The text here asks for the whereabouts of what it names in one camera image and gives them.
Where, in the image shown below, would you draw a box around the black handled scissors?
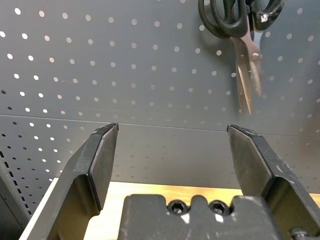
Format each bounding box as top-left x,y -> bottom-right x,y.
198,0 -> 286,116

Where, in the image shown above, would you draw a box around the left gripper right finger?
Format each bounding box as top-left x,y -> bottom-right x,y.
226,124 -> 320,240

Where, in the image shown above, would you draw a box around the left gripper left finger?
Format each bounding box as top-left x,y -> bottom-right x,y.
26,122 -> 119,240

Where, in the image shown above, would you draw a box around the grey perforated pegboard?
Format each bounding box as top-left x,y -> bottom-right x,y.
0,0 -> 320,218

